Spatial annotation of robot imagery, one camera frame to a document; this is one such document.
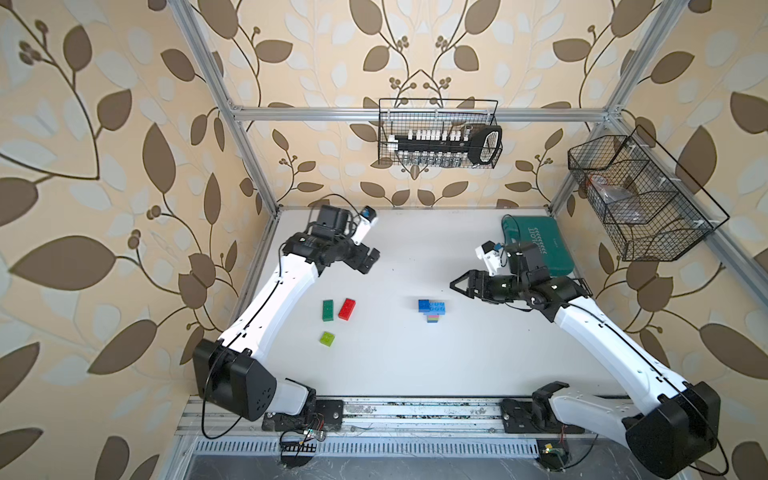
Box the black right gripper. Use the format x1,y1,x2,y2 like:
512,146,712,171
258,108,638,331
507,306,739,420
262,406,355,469
451,269,527,304

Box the light blue long lego brick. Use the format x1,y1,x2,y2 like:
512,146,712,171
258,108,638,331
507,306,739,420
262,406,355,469
418,299,446,316

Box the lime green small lego brick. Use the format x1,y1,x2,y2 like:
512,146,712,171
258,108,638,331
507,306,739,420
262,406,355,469
319,331,335,347

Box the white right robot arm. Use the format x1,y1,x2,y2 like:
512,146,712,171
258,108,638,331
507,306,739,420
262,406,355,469
450,241,722,479

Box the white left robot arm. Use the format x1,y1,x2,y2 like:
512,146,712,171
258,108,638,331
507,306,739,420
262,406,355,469
193,206,498,421

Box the green long lego brick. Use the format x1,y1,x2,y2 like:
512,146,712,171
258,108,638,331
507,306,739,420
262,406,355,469
321,300,335,322

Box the red long lego brick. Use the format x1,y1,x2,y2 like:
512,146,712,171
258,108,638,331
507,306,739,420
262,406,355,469
338,298,356,321

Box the green plastic tool case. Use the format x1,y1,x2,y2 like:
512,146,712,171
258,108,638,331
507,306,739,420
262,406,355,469
501,215,574,277

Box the black socket tool set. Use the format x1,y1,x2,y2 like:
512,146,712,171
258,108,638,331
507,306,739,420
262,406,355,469
381,124,503,168

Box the plastic bag in basket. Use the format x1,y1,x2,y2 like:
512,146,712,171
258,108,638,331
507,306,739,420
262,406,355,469
586,175,646,225

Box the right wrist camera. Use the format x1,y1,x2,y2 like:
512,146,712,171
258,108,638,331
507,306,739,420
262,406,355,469
475,241,508,277

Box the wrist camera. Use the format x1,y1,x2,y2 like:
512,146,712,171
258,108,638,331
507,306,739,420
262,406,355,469
475,241,508,277
350,206,378,245

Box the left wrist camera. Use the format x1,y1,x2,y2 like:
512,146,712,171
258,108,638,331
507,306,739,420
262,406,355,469
350,206,378,245

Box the back wire basket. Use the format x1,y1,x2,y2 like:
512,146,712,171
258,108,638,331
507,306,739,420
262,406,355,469
377,97,503,170

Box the wire basket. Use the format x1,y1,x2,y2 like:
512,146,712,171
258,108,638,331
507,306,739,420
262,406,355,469
567,125,730,262
377,97,503,170

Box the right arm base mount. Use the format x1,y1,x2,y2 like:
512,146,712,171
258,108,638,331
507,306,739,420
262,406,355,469
500,398,585,435

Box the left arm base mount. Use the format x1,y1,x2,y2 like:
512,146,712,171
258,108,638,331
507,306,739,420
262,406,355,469
262,397,344,432

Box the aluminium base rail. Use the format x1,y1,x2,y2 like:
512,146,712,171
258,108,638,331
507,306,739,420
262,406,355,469
169,396,629,470

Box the right wire basket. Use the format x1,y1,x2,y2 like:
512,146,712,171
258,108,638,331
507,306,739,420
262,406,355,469
567,125,730,262

